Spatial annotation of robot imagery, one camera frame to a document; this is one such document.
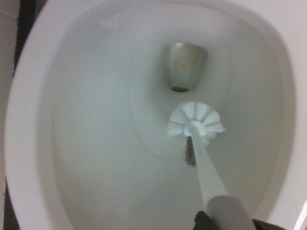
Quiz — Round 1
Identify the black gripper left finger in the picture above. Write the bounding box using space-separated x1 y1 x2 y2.
193 210 218 230

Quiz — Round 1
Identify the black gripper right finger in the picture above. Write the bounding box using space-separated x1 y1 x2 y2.
251 219 288 230

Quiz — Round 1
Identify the white toilet brush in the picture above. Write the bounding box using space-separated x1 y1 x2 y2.
165 101 259 230

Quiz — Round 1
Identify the white toilet bowl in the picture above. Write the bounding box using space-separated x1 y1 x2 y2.
4 0 307 230

